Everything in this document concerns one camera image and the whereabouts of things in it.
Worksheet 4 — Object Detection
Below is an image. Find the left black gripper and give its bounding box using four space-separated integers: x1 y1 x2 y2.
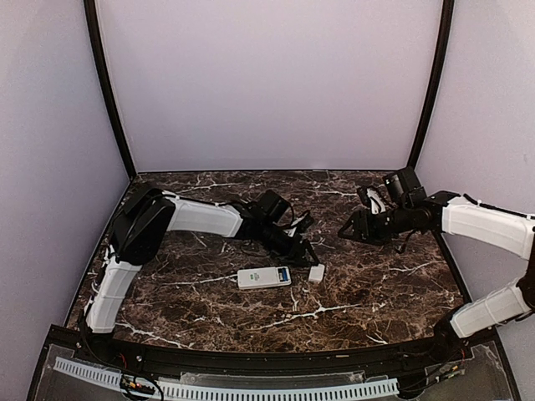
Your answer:
257 221 318 266

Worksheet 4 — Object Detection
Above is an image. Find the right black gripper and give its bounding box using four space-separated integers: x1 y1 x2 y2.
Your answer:
338 202 412 246

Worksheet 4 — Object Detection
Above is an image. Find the white battery cover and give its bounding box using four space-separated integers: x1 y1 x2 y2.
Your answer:
308 264 325 282

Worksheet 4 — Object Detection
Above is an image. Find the white remote control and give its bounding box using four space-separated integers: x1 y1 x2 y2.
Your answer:
237 266 292 290

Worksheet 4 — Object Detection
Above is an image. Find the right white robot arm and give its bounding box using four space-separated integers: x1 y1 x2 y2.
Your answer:
338 167 534 363

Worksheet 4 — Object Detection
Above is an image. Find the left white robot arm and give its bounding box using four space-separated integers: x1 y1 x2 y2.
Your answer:
79 185 325 364

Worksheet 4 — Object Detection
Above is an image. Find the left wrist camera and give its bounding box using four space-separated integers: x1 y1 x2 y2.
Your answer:
283 211 314 236

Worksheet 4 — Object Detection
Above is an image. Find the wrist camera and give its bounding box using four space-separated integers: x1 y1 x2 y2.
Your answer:
283 211 314 236
357 186 387 215

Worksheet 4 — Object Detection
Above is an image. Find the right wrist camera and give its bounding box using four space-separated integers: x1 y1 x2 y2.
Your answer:
357 186 387 215

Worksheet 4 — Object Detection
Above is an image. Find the black front rail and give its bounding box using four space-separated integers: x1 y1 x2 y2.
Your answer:
45 325 496 378

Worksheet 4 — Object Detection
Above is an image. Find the right black frame post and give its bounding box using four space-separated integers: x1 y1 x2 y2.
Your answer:
407 0 455 169

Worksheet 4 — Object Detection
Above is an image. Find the black frame post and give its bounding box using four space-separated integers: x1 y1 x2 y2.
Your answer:
83 0 137 181
407 0 455 169

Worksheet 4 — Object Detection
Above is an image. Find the white slotted cable duct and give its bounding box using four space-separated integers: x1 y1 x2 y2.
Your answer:
53 357 400 400

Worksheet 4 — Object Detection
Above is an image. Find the left black frame post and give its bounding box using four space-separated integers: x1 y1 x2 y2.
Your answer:
83 0 137 181

